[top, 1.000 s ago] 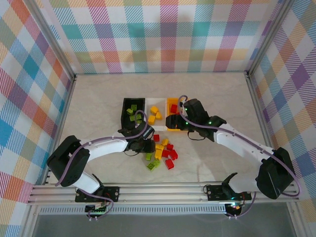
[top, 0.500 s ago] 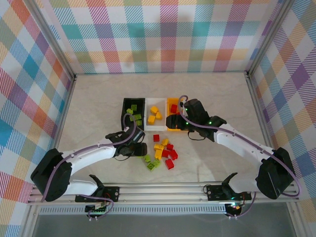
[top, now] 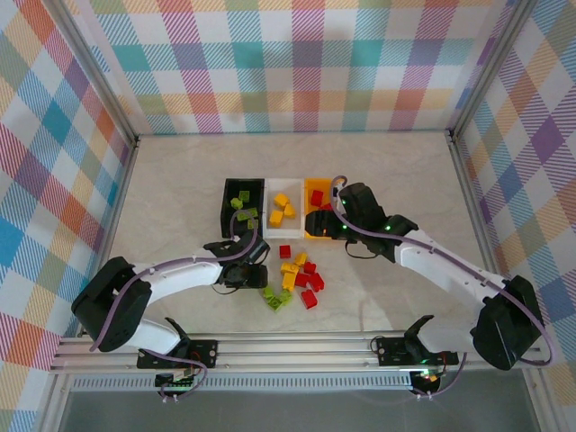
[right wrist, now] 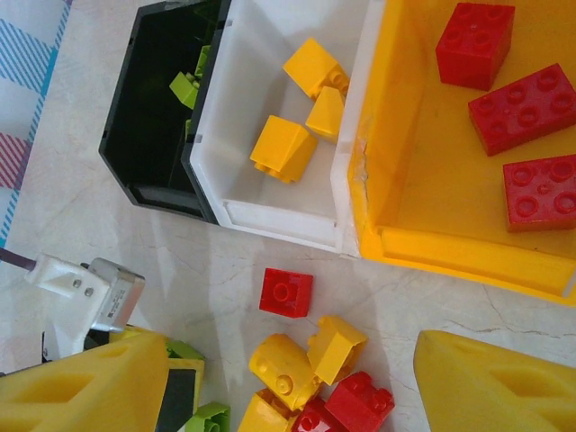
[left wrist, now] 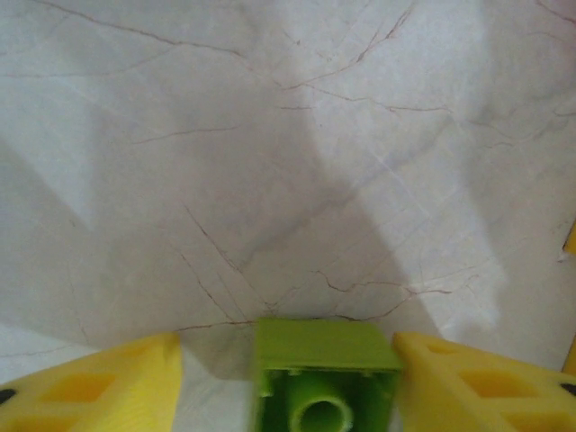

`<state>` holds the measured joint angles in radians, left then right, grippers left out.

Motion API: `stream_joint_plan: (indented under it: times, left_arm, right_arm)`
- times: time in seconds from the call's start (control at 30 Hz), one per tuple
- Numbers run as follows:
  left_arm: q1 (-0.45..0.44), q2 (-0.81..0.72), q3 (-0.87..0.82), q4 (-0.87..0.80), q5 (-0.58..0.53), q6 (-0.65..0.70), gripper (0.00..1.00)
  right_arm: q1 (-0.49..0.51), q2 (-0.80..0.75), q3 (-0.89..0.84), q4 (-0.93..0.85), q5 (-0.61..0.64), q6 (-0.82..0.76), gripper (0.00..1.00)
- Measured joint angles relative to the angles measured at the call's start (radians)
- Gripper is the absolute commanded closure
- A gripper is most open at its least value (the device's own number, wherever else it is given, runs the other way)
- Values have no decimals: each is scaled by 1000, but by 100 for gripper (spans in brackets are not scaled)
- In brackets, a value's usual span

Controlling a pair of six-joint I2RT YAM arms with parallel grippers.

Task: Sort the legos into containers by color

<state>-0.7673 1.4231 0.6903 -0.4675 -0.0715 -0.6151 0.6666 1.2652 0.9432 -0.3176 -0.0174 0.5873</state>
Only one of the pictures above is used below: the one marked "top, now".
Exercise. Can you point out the green circuit board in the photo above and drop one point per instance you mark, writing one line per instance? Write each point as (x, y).
(177, 384)
(427, 375)

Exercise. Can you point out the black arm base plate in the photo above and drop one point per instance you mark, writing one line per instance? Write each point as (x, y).
(391, 351)
(204, 351)

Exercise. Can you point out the black plastic bin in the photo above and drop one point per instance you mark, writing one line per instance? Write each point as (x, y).
(225, 211)

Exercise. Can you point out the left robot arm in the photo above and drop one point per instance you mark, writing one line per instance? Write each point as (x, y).
(180, 274)

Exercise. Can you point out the yellow plastic bin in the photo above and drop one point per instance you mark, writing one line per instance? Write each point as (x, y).
(310, 189)

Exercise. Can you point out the yellow lego brick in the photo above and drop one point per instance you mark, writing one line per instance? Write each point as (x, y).
(289, 210)
(281, 199)
(300, 258)
(289, 268)
(288, 280)
(275, 218)

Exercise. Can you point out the aluminium frame post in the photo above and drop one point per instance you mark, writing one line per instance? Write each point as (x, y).
(101, 74)
(490, 67)

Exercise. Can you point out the white plastic bin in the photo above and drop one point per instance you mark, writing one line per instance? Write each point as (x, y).
(288, 231)

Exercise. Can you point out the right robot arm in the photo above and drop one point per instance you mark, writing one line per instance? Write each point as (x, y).
(441, 270)

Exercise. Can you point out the green lego brick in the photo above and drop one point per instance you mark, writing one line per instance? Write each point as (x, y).
(252, 223)
(253, 211)
(243, 217)
(275, 303)
(269, 294)
(244, 195)
(285, 297)
(236, 203)

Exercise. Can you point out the aluminium mounting rail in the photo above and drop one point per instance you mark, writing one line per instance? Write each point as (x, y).
(292, 348)

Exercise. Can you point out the red lego brick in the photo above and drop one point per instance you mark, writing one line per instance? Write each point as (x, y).
(317, 197)
(316, 281)
(284, 251)
(309, 298)
(301, 279)
(309, 267)
(325, 207)

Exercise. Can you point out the aluminium side rail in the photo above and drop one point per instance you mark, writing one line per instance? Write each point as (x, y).
(474, 202)
(118, 198)

